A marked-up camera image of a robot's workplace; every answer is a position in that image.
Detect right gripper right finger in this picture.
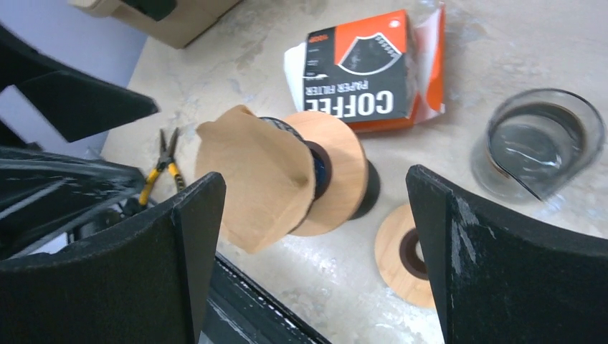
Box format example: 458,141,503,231
406,165,607,343

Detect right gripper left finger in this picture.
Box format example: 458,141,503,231
1,172,226,343

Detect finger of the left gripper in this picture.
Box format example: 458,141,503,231
1,27,159,142
1,147,145,259

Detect wooden ring dripper holder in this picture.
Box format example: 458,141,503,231
374,204,435,309

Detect brown paper coffee filter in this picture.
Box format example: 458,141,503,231
194,105,315,254

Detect wooden dripper stand black base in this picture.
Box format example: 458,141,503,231
285,111,369,237

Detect blue ribbed dripper cone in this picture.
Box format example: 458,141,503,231
260,117,333,201

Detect coffee paper filter box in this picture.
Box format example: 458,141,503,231
283,3,445,133

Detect tan plastic toolbox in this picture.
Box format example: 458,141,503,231
68,0,240,49

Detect glass carafe with collar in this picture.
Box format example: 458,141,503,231
470,88,607,204

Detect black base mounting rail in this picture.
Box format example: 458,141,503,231
200,253,329,344

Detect yellow handled pliers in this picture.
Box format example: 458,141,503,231
138,128,186,208

